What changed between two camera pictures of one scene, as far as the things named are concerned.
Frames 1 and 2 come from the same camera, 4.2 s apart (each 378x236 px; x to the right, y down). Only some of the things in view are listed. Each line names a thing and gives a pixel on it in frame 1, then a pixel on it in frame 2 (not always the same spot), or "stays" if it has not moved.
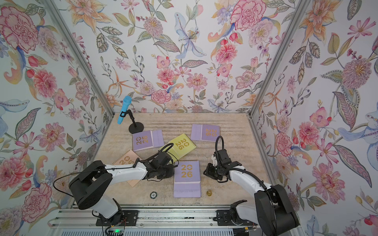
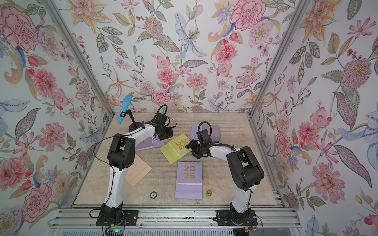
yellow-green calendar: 179,146 stays
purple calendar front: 187,180 stays
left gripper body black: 166,172 → 165,133
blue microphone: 127,101 stays
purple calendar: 205,132 stays
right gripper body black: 214,171 → 197,149
